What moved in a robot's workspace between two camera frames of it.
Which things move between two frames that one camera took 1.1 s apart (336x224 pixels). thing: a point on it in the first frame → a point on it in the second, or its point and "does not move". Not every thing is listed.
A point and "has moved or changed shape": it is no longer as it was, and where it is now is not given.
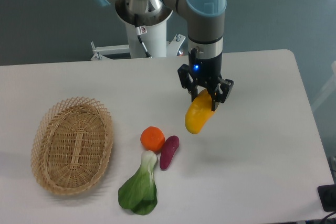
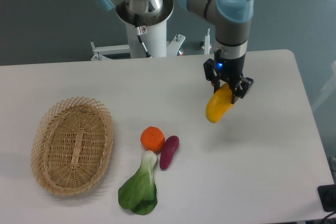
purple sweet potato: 168,150 does not move
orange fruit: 153,138 does not move
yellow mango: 199,113 has moved or changed shape
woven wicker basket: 71,144 does not move
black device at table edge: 327,194 does not move
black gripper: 206,72 → 229,70
